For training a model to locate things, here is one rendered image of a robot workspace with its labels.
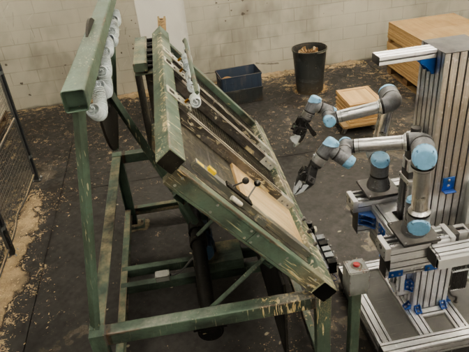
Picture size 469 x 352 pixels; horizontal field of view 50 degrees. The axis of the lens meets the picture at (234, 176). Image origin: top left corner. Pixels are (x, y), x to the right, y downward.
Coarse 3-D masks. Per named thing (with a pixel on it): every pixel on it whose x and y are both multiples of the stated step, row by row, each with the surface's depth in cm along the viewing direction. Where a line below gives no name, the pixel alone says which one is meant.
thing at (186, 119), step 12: (180, 96) 298; (180, 108) 295; (180, 120) 298; (192, 120) 300; (192, 132) 303; (204, 132) 305; (216, 144) 310; (228, 156) 316; (240, 156) 322; (240, 168) 321; (252, 168) 324; (264, 180) 329; (276, 192) 335; (288, 204) 341
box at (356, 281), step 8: (344, 264) 288; (352, 264) 287; (344, 272) 291; (352, 272) 281; (360, 272) 282; (368, 272) 282; (344, 280) 293; (352, 280) 283; (360, 280) 284; (368, 280) 285; (352, 288) 286; (360, 288) 287; (368, 288) 289
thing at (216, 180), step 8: (200, 168) 261; (208, 176) 264; (216, 176) 268; (216, 184) 267; (224, 184) 268; (224, 192) 270; (232, 192) 271; (240, 200) 275; (248, 208) 278; (256, 208) 282; (264, 216) 282; (272, 224) 286; (280, 232) 290; (288, 240) 294; (296, 240) 297; (296, 248) 298; (304, 248) 299
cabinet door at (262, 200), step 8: (232, 168) 312; (240, 176) 311; (240, 184) 298; (248, 184) 313; (248, 192) 301; (256, 192) 314; (264, 192) 327; (256, 200) 301; (264, 200) 314; (272, 200) 329; (264, 208) 302; (272, 208) 316; (280, 208) 330; (272, 216) 304; (280, 216) 317; (288, 216) 331; (280, 224) 304; (288, 224) 318; (288, 232) 306; (296, 232) 318
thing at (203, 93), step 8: (176, 64) 363; (184, 72) 372; (184, 80) 369; (200, 88) 375; (208, 96) 378; (216, 104) 382; (224, 112) 387; (232, 120) 391; (240, 128) 396; (248, 136) 400; (256, 136) 408; (256, 144) 405; (264, 144) 409
